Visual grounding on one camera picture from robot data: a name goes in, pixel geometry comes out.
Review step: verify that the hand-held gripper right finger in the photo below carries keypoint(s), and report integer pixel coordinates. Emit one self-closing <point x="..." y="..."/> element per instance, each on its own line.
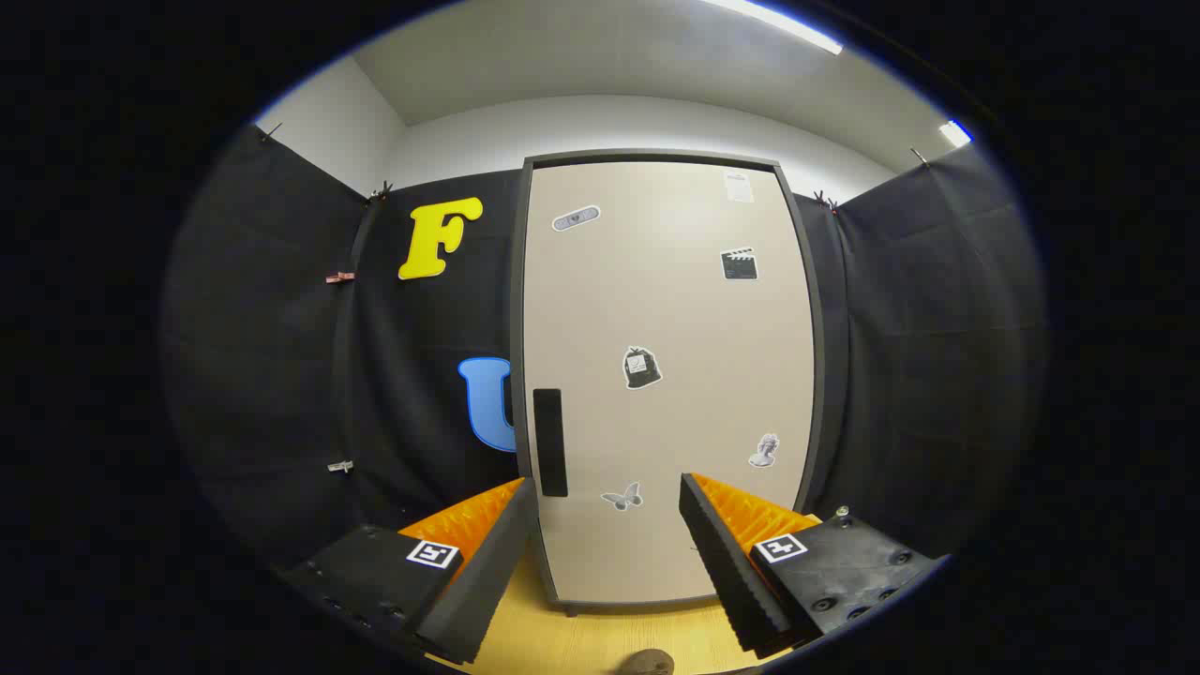
<point x="722" y="562"/>

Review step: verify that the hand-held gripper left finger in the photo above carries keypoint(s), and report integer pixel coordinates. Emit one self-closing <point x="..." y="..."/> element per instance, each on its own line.
<point x="497" y="553"/>

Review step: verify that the brown fuzzy shoe with bow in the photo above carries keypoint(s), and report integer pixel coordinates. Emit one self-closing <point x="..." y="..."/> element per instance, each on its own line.
<point x="647" y="664"/>

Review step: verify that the grey shoe cabinet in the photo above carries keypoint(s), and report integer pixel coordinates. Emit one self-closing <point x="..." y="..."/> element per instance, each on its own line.
<point x="517" y="309"/>

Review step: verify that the white clip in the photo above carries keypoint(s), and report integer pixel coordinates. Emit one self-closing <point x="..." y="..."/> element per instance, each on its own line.
<point x="340" y="466"/>

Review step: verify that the black backdrop cloth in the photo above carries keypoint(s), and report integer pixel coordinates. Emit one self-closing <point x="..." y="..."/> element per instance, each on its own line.
<point x="281" y="375"/>

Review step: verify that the red clothespin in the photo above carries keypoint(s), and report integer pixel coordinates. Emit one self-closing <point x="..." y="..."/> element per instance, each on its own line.
<point x="339" y="277"/>

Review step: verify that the small ceiling light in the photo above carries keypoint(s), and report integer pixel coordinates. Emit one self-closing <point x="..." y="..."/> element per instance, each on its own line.
<point x="955" y="133"/>

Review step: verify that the long ceiling light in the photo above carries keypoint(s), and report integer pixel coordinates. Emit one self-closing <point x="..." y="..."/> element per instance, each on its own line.
<point x="778" y="23"/>

